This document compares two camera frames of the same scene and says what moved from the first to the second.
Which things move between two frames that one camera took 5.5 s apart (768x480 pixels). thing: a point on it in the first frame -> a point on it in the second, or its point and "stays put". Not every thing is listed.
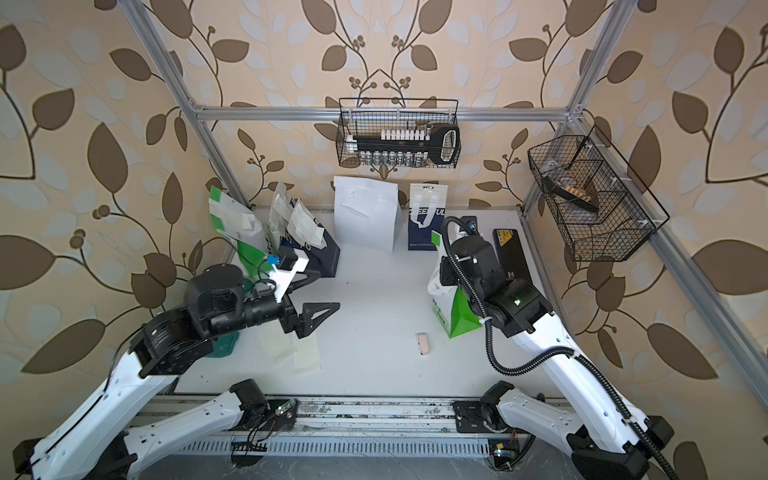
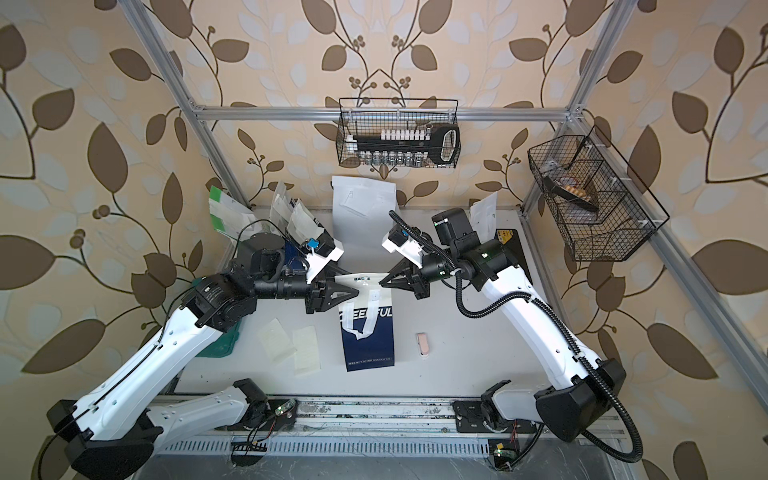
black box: (510, 254) stays put
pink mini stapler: (422, 344) stays put
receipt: (307, 358) stays put
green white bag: (449, 306) -> (483, 214)
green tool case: (223, 345) stays put
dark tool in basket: (569, 194) stays put
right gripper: (447, 271) -> (412, 280)
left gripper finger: (302, 278) -> (327, 276)
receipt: (281, 343) stays put
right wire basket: (601, 209) stays put
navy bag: (426, 213) -> (368, 322)
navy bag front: (321, 260) -> (294, 259)
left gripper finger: (313, 315) -> (327, 296)
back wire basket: (392, 133) stays put
